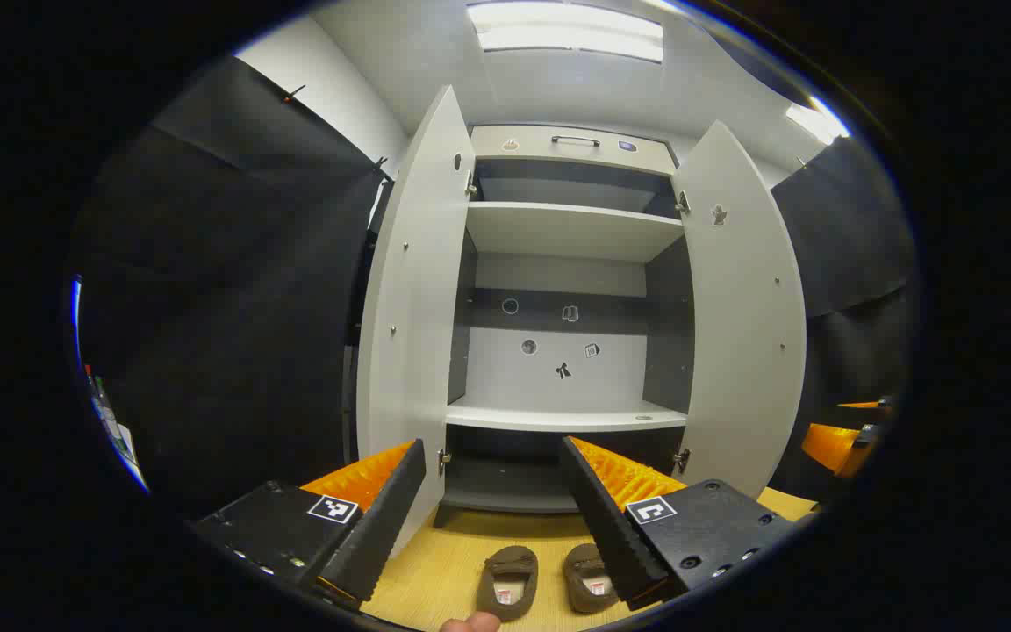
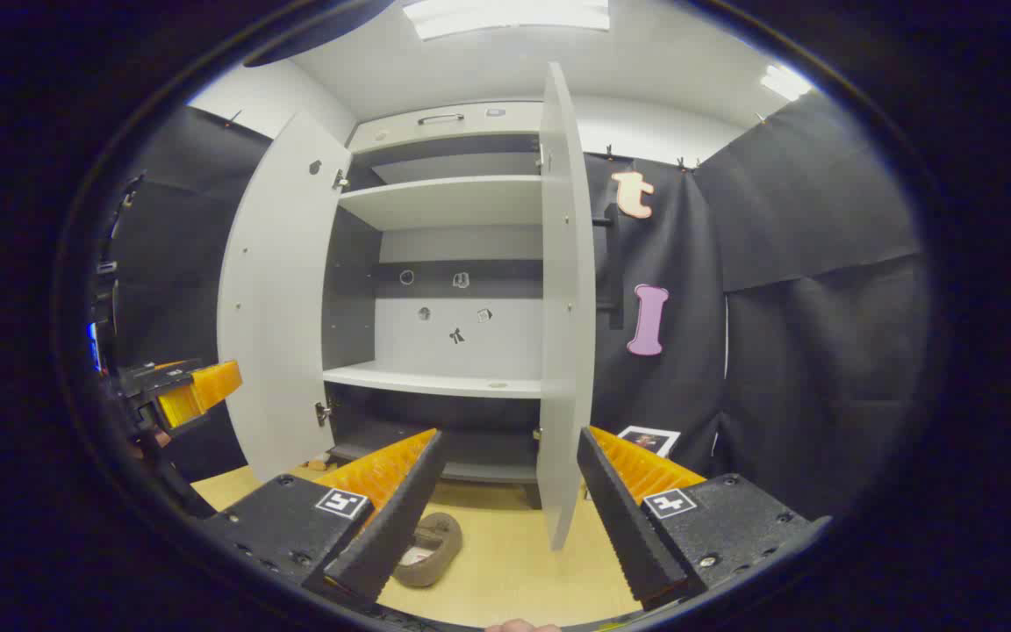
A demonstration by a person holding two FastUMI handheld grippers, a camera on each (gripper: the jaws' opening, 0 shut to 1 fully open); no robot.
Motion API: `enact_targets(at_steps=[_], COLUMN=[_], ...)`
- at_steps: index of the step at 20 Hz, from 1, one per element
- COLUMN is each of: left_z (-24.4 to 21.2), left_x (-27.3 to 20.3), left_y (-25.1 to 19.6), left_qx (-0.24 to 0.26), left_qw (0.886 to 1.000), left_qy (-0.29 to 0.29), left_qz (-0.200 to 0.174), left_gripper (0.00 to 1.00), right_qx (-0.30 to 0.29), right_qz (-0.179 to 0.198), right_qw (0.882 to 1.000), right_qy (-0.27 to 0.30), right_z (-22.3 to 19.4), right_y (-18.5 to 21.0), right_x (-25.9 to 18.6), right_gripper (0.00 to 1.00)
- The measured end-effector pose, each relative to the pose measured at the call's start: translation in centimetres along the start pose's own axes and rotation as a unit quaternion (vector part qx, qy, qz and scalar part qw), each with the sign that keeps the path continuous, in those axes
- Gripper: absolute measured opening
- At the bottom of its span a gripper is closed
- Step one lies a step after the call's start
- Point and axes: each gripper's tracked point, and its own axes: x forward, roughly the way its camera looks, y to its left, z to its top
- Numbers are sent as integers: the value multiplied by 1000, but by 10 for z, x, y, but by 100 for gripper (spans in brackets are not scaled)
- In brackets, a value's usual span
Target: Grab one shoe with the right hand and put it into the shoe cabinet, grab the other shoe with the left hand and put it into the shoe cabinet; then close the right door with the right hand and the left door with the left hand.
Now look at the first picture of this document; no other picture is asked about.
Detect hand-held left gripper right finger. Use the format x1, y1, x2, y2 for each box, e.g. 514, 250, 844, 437
558, 435, 800, 613

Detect brown shoe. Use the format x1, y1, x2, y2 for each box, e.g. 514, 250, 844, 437
563, 543, 620, 614
477, 545, 540, 621

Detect clear plastic bottle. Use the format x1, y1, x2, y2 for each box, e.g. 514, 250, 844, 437
82, 364, 148, 491

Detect black backdrop cloth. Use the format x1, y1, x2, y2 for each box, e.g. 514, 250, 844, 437
67, 57, 919, 519

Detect large ceiling light panel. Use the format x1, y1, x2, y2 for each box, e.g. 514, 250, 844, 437
467, 2, 664, 62

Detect white cabinet door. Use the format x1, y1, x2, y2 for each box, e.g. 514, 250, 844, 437
356, 85, 477, 558
670, 120, 809, 499

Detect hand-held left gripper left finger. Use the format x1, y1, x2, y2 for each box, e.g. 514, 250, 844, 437
192, 439, 427, 613

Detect small ceiling light panel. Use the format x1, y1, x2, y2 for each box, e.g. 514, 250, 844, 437
785, 97, 850, 146

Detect white shoe cabinet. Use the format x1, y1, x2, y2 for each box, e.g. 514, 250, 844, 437
434, 123, 699, 528

